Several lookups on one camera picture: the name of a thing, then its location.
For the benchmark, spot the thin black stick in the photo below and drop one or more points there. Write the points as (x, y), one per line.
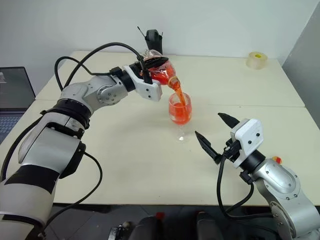
(141, 32)

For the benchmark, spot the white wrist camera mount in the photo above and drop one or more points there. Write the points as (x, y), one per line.
(147, 87)
(250, 137)

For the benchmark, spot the dark rounded shape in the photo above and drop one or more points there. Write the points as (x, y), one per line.
(208, 226)
(148, 228)

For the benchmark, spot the small red yellow object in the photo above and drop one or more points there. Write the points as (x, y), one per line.
(277, 160)

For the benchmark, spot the black holder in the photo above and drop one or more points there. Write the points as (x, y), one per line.
(153, 42)

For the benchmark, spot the grey laptop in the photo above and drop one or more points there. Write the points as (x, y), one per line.
(15, 100)

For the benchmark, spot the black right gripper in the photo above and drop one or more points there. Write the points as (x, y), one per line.
(232, 150)

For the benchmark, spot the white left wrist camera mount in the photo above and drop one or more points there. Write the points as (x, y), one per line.
(147, 87)

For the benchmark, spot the clear wine glass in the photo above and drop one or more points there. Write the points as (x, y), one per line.
(180, 110)

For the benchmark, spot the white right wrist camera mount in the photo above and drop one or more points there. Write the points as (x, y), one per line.
(250, 137)

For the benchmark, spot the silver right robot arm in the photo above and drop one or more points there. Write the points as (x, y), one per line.
(282, 185)

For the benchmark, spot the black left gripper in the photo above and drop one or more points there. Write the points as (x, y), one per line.
(137, 67)

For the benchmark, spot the clear tape roll yellow core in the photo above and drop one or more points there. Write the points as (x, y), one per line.
(256, 61)

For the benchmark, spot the clear bottle with red drink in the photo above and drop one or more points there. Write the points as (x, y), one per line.
(162, 72)

